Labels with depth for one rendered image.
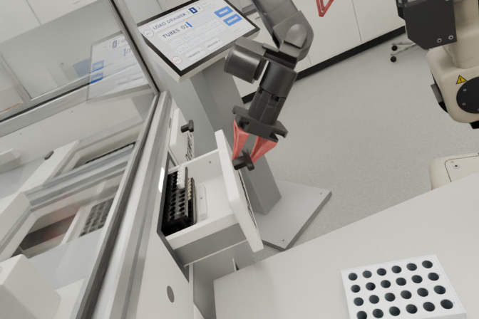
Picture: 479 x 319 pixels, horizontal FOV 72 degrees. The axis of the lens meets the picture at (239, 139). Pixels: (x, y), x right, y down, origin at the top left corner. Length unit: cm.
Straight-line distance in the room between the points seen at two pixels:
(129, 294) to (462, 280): 42
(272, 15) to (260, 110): 17
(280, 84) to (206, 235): 28
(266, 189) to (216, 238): 133
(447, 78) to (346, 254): 59
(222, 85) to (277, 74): 103
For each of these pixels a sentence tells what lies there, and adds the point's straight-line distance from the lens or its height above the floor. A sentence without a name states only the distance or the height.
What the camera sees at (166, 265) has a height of 89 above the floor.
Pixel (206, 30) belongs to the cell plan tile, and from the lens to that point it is 155.
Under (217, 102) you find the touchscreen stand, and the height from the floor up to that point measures 74.
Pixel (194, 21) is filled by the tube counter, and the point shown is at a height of 111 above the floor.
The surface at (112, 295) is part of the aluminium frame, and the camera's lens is 37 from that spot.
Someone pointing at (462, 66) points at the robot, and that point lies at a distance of 101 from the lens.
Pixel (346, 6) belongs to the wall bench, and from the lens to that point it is 393.
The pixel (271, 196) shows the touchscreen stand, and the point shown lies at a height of 10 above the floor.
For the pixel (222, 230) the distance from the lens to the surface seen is 54.
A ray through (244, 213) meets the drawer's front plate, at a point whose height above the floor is 90.
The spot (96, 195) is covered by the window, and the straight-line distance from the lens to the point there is 44.
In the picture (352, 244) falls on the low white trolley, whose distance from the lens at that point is 60.
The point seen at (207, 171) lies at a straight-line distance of 76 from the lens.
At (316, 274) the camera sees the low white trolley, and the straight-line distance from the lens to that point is 58.
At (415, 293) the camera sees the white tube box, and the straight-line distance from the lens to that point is 49.
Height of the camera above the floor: 119
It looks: 24 degrees down
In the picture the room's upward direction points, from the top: 23 degrees counter-clockwise
